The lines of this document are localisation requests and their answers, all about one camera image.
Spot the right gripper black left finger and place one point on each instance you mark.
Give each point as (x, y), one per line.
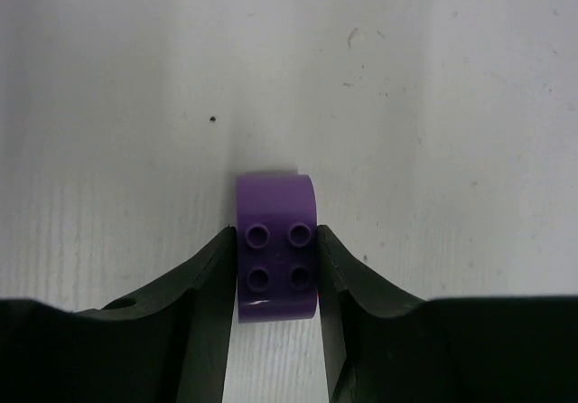
(165, 342)

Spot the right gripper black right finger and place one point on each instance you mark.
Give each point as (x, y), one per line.
(382, 344)

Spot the purple rounded lego brick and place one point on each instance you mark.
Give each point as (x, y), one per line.
(277, 263)

